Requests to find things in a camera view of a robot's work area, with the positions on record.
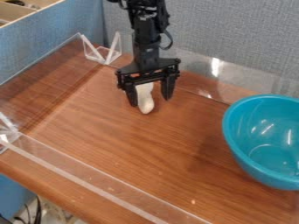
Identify black floor cables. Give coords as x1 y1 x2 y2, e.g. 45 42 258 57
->
0 195 44 224

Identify blue plastic bowl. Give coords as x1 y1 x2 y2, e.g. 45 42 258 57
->
222 94 299 191

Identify white plush mushroom toy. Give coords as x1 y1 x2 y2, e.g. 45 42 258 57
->
135 83 155 114

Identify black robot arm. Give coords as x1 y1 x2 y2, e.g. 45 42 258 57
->
108 0 181 107

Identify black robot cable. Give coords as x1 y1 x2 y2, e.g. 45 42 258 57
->
157 29 175 51

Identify clear acrylic corner bracket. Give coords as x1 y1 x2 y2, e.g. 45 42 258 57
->
79 32 123 65

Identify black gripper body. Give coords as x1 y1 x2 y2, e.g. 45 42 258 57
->
116 41 181 90

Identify clear acrylic front barrier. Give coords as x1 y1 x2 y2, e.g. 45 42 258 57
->
0 112 211 224

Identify clear acrylic back barrier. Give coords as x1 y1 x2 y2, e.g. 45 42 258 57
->
116 31 299 106

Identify wooden shelf box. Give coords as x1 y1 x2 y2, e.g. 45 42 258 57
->
0 0 65 29

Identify clear acrylic left barrier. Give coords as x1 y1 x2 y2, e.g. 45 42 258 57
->
0 32 81 86

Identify clear acrylic barrier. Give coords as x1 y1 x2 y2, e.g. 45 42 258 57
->
0 112 211 224
116 31 299 106
0 32 81 86

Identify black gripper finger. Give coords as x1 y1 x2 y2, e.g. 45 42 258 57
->
125 83 137 107
161 71 177 101

